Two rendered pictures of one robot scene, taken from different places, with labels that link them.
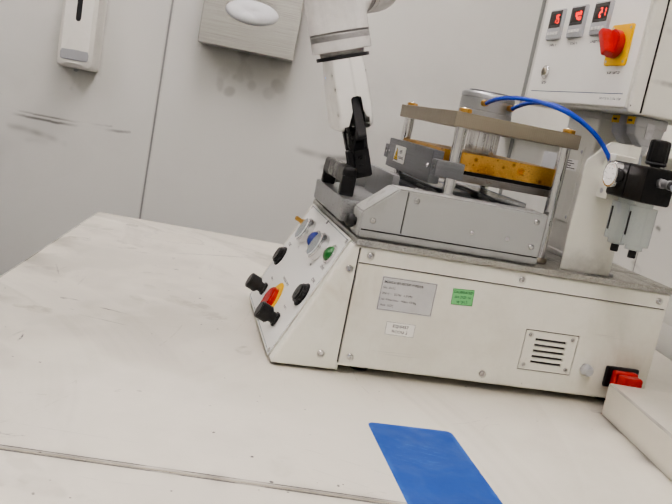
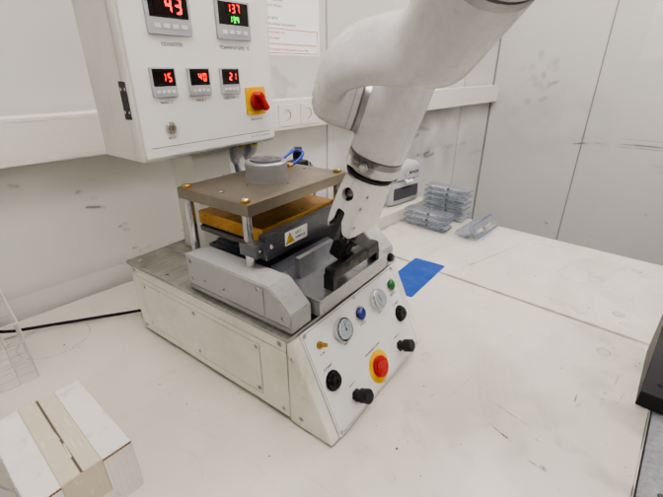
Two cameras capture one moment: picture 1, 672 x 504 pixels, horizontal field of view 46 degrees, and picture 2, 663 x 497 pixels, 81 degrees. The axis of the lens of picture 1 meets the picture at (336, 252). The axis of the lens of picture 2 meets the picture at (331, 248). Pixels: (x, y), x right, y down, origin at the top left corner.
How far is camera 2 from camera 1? 167 cm
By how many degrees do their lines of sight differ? 121
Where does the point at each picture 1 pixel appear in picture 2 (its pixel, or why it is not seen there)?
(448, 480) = (412, 273)
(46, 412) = (556, 330)
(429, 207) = not seen: hidden behind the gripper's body
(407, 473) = (424, 278)
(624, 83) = (268, 123)
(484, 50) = not seen: outside the picture
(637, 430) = not seen: hidden behind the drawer
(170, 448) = (508, 305)
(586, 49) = (221, 105)
